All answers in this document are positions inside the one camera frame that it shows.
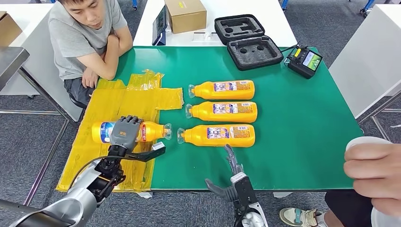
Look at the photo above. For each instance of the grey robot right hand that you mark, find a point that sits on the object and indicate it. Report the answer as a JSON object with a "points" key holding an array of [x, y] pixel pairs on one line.
{"points": [[233, 163]]}

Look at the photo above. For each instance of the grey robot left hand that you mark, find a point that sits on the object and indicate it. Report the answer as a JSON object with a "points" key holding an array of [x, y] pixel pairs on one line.
{"points": [[125, 134]]}

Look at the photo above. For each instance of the orange detergent bottle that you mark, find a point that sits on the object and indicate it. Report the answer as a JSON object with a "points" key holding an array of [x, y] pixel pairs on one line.
{"points": [[225, 112], [225, 90], [153, 131], [219, 136]]}

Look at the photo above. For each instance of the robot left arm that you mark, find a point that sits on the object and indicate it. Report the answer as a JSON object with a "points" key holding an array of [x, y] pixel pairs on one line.
{"points": [[72, 206]]}

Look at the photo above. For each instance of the yellow plastic wrapped sheet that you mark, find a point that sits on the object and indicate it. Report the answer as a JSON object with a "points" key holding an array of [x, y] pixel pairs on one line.
{"points": [[94, 169]]}

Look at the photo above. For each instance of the black stool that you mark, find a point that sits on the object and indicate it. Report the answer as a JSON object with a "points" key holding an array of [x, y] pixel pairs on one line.
{"points": [[76, 101]]}

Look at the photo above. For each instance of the seated person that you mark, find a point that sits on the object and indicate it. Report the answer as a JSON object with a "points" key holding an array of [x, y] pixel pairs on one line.
{"points": [[78, 40]]}

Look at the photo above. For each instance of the white table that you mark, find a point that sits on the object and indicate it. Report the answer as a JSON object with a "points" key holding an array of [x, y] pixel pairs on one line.
{"points": [[31, 81], [369, 56], [219, 6]]}

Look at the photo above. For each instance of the black foam-lined open case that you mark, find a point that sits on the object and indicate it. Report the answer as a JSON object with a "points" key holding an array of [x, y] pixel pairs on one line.
{"points": [[250, 50]]}

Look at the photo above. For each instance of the dark tablet on stand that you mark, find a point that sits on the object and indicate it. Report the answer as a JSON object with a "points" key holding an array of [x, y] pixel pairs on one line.
{"points": [[159, 25]]}

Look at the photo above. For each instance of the black remote controller with screen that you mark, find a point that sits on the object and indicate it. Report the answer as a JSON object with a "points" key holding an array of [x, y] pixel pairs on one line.
{"points": [[304, 62]]}

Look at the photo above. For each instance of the small white adapter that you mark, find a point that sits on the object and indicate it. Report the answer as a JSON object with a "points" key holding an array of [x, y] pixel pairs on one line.
{"points": [[207, 35]]}

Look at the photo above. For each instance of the brown cardboard box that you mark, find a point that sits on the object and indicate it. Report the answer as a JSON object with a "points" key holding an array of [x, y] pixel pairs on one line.
{"points": [[185, 15], [8, 28]]}

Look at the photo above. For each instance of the grey metal table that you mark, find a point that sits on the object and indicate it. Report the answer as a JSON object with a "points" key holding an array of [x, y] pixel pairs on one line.
{"points": [[12, 62]]}

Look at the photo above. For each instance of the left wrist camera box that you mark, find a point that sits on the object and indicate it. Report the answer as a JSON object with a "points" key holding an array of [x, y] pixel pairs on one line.
{"points": [[147, 155]]}

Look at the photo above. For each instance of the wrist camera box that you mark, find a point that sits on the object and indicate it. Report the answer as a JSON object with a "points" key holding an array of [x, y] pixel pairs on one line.
{"points": [[147, 155], [246, 191]]}

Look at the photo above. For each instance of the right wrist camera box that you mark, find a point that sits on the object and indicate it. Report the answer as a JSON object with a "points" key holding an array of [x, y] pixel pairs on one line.
{"points": [[246, 191]]}

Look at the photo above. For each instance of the blue frame leg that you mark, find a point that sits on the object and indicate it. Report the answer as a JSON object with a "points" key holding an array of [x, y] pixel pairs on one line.
{"points": [[135, 4], [284, 4]]}

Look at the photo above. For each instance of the blue wheeled frame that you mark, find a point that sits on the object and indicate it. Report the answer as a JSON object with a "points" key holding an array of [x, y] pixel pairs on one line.
{"points": [[366, 7]]}

